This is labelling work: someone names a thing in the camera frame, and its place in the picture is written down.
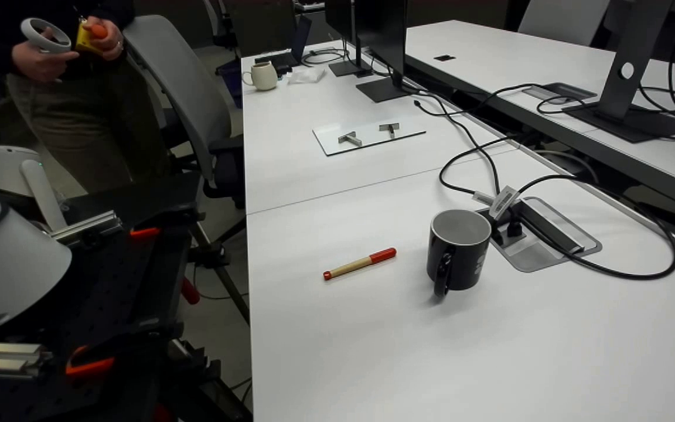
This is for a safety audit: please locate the person's left hand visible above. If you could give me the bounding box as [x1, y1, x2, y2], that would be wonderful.
[78, 16, 127, 64]

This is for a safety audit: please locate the person's right hand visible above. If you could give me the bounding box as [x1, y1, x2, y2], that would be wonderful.
[8, 38, 83, 88]

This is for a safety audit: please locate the yellow and orange object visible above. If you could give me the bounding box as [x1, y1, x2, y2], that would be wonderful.
[74, 16, 112, 55]

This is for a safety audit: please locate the white handheld controller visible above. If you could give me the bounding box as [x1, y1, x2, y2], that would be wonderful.
[18, 16, 74, 57]

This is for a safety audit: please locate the tan marker with red cap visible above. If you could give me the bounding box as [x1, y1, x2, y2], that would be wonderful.
[320, 246, 398, 284]

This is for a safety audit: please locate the small white mug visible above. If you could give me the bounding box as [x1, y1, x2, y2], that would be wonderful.
[241, 59, 281, 94]

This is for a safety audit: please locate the black mug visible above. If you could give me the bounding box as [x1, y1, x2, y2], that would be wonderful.
[425, 206, 495, 301]

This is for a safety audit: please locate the person in khaki trousers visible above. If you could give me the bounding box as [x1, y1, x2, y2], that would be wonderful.
[0, 0, 168, 197]

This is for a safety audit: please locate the grey office chair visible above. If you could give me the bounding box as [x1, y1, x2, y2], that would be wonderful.
[121, 12, 248, 209]

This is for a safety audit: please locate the white tissue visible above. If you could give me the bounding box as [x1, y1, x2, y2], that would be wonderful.
[285, 64, 331, 88]

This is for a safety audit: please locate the black monitor stand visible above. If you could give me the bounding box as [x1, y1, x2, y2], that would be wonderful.
[353, 38, 419, 107]
[326, 32, 366, 80]

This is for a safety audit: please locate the black robot mounting cart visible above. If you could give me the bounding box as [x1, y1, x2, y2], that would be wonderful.
[0, 171, 253, 422]

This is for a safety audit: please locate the black computer monitor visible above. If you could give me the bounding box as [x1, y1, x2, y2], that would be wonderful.
[323, 0, 413, 80]

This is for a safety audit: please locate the orange clamp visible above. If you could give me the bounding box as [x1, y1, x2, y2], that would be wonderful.
[64, 345, 119, 382]

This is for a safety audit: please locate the white plug adapter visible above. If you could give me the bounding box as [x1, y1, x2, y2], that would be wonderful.
[473, 183, 520, 224]

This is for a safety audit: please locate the white chair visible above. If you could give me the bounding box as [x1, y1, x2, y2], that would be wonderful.
[515, 0, 615, 47]

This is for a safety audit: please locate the flat black device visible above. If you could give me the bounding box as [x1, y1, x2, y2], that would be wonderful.
[540, 80, 599, 107]

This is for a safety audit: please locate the grey table outlet box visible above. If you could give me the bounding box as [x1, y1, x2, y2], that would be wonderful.
[482, 196, 605, 274]

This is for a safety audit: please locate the grey monitor stand with hole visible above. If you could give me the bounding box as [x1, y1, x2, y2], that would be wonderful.
[563, 0, 675, 147]

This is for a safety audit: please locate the aluminium extrusion rail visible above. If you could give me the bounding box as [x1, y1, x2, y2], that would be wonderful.
[44, 209, 124, 244]
[0, 341, 46, 380]

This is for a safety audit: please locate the orange clamp handle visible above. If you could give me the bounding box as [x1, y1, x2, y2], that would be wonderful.
[127, 226, 165, 243]

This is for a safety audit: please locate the red clamp handle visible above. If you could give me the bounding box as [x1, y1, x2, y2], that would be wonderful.
[179, 274, 202, 308]

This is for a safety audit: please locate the looped black cable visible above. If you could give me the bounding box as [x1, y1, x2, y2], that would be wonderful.
[410, 91, 512, 206]

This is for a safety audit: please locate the black cable bundle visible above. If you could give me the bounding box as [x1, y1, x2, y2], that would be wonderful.
[635, 45, 675, 147]

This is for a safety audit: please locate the thick black cable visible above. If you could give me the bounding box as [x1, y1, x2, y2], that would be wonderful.
[499, 171, 675, 282]

